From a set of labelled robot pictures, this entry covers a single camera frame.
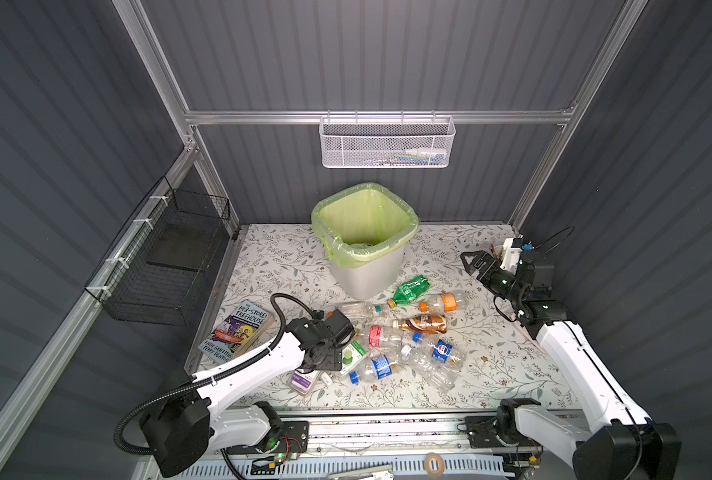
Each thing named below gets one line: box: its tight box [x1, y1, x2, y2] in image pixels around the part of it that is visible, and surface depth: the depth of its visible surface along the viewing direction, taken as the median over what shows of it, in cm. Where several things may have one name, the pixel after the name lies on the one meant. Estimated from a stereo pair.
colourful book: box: [198, 300, 274, 364], surface depth 92 cm
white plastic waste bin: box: [331, 243, 406, 300], surface depth 96 cm
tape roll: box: [424, 452, 445, 478], surface depth 72 cm
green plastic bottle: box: [387, 274, 431, 309], surface depth 100 cm
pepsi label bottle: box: [412, 335, 466, 367], surface depth 86 cm
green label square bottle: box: [340, 340, 367, 376], surface depth 85 cm
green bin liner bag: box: [311, 182, 420, 269], surface depth 92 cm
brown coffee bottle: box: [392, 314, 448, 335], surface depth 91 cm
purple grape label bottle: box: [288, 369, 320, 395], surface depth 77 cm
